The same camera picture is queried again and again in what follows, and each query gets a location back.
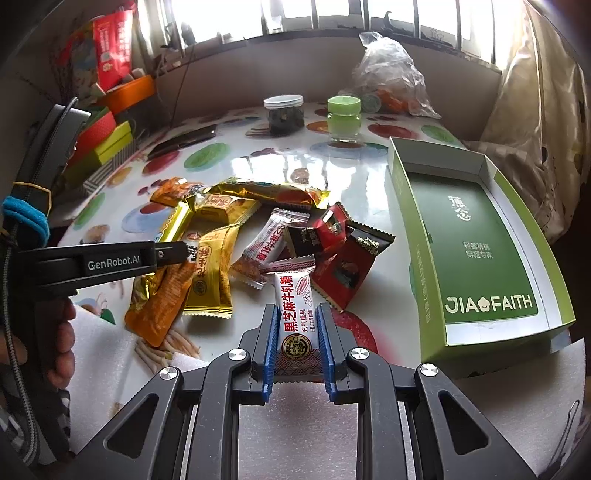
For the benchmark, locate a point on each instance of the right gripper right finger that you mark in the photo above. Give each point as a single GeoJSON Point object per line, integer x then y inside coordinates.
{"type": "Point", "coordinates": [332, 353]}

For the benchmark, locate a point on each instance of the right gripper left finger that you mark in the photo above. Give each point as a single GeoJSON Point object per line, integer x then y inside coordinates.
{"type": "Point", "coordinates": [264, 354]}

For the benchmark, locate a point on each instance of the white sesame nougat candy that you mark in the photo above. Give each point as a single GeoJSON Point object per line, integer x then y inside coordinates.
{"type": "Point", "coordinates": [298, 355]}

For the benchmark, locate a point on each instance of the yellow gold candy packet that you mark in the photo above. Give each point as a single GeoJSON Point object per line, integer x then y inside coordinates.
{"type": "Point", "coordinates": [209, 294]}

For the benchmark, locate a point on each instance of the orange spicy snack pouch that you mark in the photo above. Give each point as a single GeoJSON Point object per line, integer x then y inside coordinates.
{"type": "Point", "coordinates": [157, 299]}

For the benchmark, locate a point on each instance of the long gold snack bar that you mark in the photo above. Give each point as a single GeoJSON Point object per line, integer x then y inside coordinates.
{"type": "Point", "coordinates": [287, 194]}

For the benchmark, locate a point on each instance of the person's left hand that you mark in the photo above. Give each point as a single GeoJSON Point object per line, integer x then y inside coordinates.
{"type": "Point", "coordinates": [55, 337]}

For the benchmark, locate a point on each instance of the red dark candy packet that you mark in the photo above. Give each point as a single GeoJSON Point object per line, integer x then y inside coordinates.
{"type": "Point", "coordinates": [339, 277]}

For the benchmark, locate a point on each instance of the striped black white box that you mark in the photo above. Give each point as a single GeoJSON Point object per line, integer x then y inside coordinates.
{"type": "Point", "coordinates": [104, 173]}

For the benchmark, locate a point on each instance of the white red nougat candy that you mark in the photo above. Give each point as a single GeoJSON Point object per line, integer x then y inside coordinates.
{"type": "Point", "coordinates": [265, 247]}

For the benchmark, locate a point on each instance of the red folded candy packet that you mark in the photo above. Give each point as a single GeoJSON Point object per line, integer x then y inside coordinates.
{"type": "Point", "coordinates": [324, 237]}

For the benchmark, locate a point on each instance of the orange small snack packet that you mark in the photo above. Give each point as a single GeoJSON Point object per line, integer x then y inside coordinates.
{"type": "Point", "coordinates": [173, 190]}

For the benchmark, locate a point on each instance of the small gold candy packet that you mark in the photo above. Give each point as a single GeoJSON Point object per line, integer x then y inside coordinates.
{"type": "Point", "coordinates": [222, 209]}

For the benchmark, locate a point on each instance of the yellow green box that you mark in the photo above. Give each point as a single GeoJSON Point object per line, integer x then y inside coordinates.
{"type": "Point", "coordinates": [76, 173]}

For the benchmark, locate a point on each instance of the red woven box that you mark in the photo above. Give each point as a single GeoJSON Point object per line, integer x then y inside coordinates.
{"type": "Point", "coordinates": [101, 125]}

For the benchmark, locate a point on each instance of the green Jia Faith box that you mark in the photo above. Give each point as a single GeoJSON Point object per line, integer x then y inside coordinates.
{"type": "Point", "coordinates": [483, 273]}

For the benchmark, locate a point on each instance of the orange box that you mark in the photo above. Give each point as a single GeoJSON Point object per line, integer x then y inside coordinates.
{"type": "Point", "coordinates": [127, 95]}

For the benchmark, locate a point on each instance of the black smartphone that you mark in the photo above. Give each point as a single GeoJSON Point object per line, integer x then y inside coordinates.
{"type": "Point", "coordinates": [183, 140]}

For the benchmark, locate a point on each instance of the green lidded glass jar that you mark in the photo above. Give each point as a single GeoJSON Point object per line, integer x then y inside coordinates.
{"type": "Point", "coordinates": [344, 118]}

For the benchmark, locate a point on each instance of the dark jar white lid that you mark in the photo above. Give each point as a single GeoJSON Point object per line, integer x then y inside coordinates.
{"type": "Point", "coordinates": [285, 113]}

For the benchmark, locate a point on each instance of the red paper bag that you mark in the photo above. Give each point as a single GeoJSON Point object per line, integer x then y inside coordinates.
{"type": "Point", "coordinates": [112, 37]}

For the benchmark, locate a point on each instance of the clear plastic bag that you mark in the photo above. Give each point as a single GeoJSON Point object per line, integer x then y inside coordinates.
{"type": "Point", "coordinates": [387, 79]}

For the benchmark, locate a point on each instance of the beige patterned curtain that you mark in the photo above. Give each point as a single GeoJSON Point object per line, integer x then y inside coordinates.
{"type": "Point", "coordinates": [538, 133]}

